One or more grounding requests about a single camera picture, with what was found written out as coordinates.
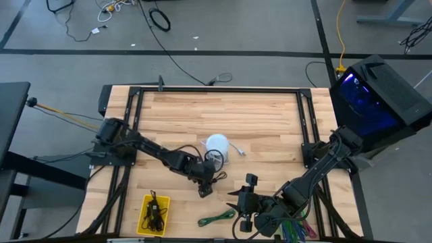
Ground yellow floor cable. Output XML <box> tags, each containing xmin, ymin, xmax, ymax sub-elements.
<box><xmin>335</xmin><ymin>0</ymin><xmax>348</xmax><ymax>74</ymax></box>

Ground wooden stick black knob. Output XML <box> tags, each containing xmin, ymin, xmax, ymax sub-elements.
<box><xmin>26</xmin><ymin>97</ymin><xmax>101</xmax><ymax>131</ymax></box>

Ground white floor cables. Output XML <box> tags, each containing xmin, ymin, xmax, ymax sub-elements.
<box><xmin>97</xmin><ymin>0</ymin><xmax>136</xmax><ymax>23</ymax></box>

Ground green braided cable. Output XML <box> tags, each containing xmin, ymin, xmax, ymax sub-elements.
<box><xmin>197</xmin><ymin>208</ymin><xmax>237</xmax><ymax>227</ymax></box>

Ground black cable white adapter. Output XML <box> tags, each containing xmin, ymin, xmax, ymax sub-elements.
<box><xmin>63</xmin><ymin>3</ymin><xmax>109</xmax><ymax>43</ymax></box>

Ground black floor cable bundle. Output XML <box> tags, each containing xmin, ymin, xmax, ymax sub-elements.
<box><xmin>399</xmin><ymin>16</ymin><xmax>432</xmax><ymax>55</ymax></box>

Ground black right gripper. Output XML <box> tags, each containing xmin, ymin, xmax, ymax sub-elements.
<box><xmin>225</xmin><ymin>173</ymin><xmax>281</xmax><ymax>221</ymax></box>

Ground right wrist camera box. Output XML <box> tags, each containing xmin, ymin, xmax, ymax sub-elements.
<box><xmin>239</xmin><ymin>218</ymin><xmax>254</xmax><ymax>234</ymax></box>

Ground yellow plastic basket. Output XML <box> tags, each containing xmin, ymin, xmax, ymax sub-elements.
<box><xmin>136</xmin><ymin>194</ymin><xmax>171</xmax><ymax>238</ymax></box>

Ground black desk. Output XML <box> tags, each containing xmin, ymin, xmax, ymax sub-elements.
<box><xmin>0</xmin><ymin>81</ymin><xmax>88</xmax><ymax>240</ymax></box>

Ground black coiled floor cable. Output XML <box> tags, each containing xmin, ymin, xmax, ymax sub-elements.
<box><xmin>148</xmin><ymin>7</ymin><xmax>171</xmax><ymax>33</ymax></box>

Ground grey desk leg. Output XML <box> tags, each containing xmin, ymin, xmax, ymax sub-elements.
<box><xmin>356</xmin><ymin>0</ymin><xmax>432</xmax><ymax>28</ymax></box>

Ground long black floor cable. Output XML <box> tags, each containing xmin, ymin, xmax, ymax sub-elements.
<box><xmin>137</xmin><ymin>0</ymin><xmax>234</xmax><ymax>86</ymax></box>

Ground black aluminium table frame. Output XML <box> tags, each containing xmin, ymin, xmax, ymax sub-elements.
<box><xmin>100</xmin><ymin>74</ymin><xmax>365</xmax><ymax>239</ymax></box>

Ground black computer tower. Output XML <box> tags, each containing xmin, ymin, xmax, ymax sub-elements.
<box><xmin>329</xmin><ymin>54</ymin><xmax>432</xmax><ymax>153</ymax></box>

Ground black USB cable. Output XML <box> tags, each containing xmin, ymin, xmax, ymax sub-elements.
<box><xmin>203</xmin><ymin>148</ymin><xmax>228</xmax><ymax>184</ymax></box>

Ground green plastic basket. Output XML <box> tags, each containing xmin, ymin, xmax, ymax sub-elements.
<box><xmin>277</xmin><ymin>215</ymin><xmax>317</xmax><ymax>243</ymax></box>

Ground blue braided cable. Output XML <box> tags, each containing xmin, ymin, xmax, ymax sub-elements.
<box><xmin>280</xmin><ymin>221</ymin><xmax>307</xmax><ymax>243</ymax></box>

